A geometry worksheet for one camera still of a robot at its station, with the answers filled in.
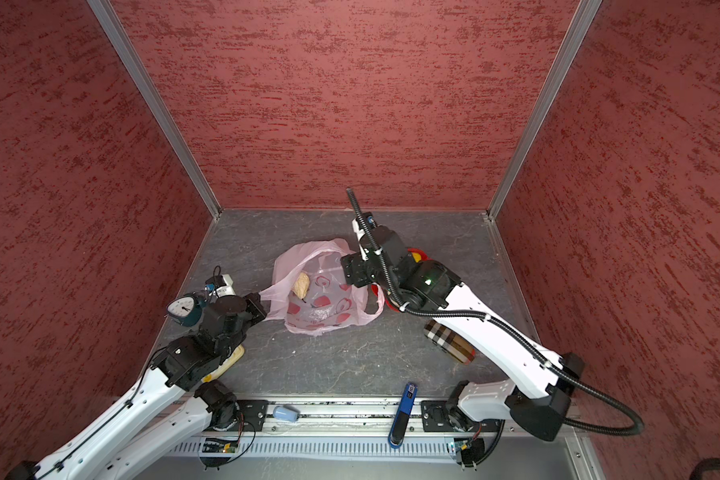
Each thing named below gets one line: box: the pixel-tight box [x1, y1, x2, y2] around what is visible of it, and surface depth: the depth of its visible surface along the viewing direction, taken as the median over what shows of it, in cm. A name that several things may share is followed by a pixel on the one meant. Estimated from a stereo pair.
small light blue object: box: [273, 404, 301, 422], surface depth 76 cm
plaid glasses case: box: [423, 319, 477, 365], surface depth 85 cm
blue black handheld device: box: [388, 382, 419, 449], surface depth 75 cm
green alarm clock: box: [166, 292, 203, 327], surface depth 90 cm
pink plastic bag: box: [259, 238, 385, 336], surface depth 94 cm
